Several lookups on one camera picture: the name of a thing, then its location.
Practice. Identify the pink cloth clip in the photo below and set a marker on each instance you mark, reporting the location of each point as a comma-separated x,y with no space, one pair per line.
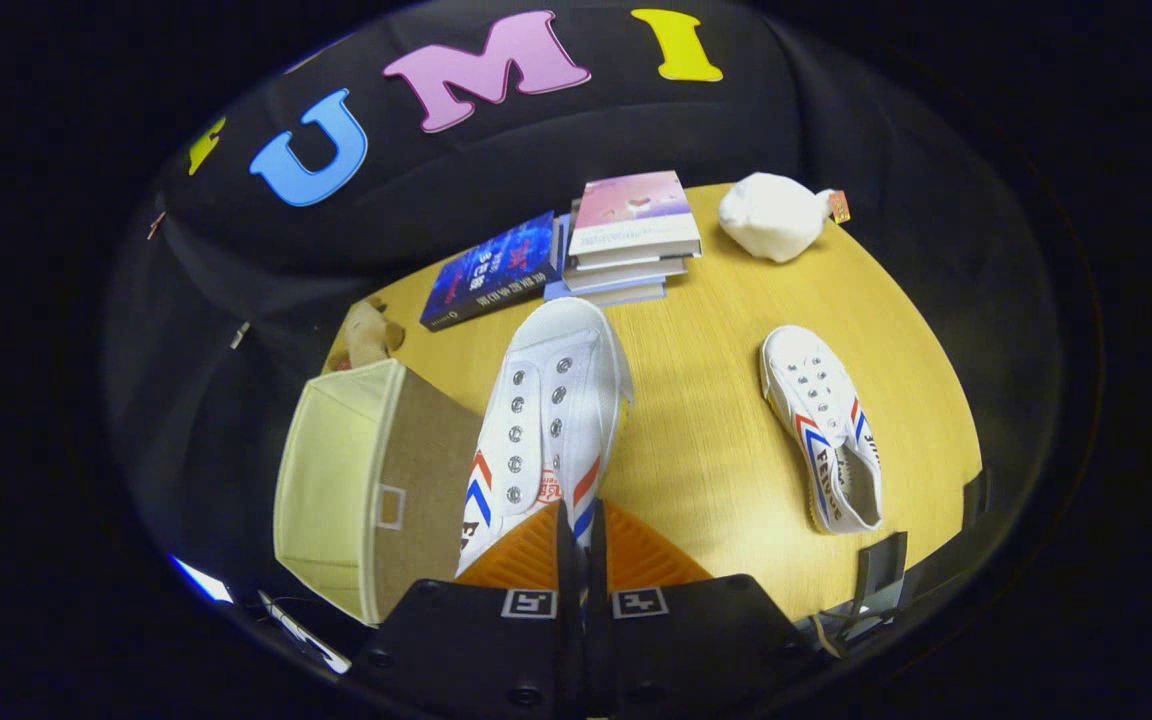
156,225

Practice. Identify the white striped canvas shoe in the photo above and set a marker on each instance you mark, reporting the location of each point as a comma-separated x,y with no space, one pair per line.
821,420
556,420

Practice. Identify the white paperback book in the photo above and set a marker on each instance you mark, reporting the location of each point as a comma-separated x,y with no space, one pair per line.
626,273

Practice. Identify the pink cover book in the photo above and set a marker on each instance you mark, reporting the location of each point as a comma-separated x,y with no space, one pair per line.
631,210

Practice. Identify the silver cloth clip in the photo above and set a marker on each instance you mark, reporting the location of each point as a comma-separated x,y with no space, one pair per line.
240,335

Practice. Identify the black table clamp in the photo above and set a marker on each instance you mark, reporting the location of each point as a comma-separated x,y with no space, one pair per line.
975,500
881,572

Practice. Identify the white plush toy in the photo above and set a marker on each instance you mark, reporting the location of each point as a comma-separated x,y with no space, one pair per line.
771,215

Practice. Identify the brown plush toy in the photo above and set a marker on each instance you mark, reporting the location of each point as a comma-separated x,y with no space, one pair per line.
368,335

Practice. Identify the lit screen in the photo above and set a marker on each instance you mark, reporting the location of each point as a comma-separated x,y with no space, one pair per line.
201,580

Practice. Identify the cream fabric storage box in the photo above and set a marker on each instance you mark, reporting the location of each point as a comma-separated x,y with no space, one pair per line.
336,480

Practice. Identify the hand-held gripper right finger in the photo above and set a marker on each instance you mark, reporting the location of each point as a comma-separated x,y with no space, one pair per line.
696,640

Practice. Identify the dark blue book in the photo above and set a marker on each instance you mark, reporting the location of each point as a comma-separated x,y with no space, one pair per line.
491,272

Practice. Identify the black backdrop cloth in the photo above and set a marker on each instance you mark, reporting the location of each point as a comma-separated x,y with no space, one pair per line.
786,120

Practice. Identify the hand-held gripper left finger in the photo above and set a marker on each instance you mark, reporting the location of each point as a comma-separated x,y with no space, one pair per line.
476,650

